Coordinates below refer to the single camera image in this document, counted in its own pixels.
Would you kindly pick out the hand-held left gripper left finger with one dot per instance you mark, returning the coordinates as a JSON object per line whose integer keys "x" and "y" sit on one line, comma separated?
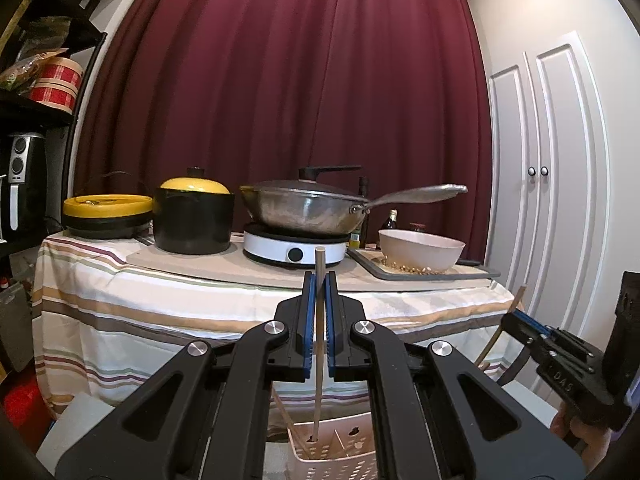
{"x": 310, "y": 320}

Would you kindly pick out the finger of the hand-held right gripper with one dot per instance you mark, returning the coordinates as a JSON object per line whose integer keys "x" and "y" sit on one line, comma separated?
{"x": 535, "y": 323}
{"x": 530, "y": 345}

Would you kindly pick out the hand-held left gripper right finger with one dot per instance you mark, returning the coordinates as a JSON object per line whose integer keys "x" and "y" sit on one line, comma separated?
{"x": 330, "y": 320}

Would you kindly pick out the light wooden chopstick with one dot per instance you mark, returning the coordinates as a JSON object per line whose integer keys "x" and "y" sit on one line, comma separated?
{"x": 319, "y": 260}
{"x": 497, "y": 335}

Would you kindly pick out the bunch of wooden chopsticks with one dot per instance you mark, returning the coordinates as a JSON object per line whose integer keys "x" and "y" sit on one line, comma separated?
{"x": 295, "y": 425}

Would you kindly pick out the white plastic basket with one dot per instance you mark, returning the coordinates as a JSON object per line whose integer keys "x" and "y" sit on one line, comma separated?
{"x": 335, "y": 452}

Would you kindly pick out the person's right hand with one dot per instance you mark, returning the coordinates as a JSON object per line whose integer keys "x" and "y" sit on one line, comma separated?
{"x": 590, "y": 445}

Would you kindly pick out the grey tray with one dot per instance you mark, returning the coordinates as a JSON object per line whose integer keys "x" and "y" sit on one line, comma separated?
{"x": 480, "y": 271}

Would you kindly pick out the white induction cooker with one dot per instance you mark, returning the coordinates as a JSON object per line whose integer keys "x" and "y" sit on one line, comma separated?
{"x": 280, "y": 250}

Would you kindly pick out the dark oil bottle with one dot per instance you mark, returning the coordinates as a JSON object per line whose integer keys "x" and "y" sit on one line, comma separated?
{"x": 357, "y": 237}

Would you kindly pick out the white colander bowl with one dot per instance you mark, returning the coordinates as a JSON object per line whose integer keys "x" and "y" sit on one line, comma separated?
{"x": 420, "y": 252}

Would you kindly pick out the small sauce bottle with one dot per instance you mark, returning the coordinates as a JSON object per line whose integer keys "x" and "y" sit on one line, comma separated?
{"x": 390, "y": 221}

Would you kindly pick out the jar with red lid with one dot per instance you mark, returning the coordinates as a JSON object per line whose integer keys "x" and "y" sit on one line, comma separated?
{"x": 416, "y": 227}

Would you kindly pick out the black pot with yellow lid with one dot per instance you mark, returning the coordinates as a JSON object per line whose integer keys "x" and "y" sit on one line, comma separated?
{"x": 192, "y": 220}

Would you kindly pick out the white cabinet doors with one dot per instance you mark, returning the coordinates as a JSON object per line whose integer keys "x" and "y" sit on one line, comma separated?
{"x": 555, "y": 170}

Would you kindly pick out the striped tablecloth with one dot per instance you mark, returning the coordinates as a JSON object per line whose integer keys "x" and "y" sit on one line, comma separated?
{"x": 150, "y": 310}

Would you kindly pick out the yellow-lidded electric griddle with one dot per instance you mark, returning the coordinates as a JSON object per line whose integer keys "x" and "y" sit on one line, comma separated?
{"x": 107, "y": 215}

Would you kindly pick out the dark red curtain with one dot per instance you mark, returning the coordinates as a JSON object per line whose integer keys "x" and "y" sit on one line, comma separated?
{"x": 280, "y": 70}

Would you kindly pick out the grey storage box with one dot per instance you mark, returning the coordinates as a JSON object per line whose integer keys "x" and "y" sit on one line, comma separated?
{"x": 15, "y": 330}

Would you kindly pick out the black and silver air fryer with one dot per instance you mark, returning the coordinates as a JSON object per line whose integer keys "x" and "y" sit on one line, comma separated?
{"x": 22, "y": 185}

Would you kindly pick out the black storage shelf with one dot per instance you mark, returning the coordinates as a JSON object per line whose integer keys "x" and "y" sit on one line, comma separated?
{"x": 45, "y": 112}

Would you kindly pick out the red striped round box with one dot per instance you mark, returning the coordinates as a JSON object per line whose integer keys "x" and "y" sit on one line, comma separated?
{"x": 57, "y": 82}

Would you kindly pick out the colourful snack bag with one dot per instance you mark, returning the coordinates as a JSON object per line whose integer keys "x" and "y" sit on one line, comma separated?
{"x": 25, "y": 72}

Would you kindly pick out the dark plastic snack bag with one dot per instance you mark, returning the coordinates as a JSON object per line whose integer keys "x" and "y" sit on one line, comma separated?
{"x": 47, "y": 32}

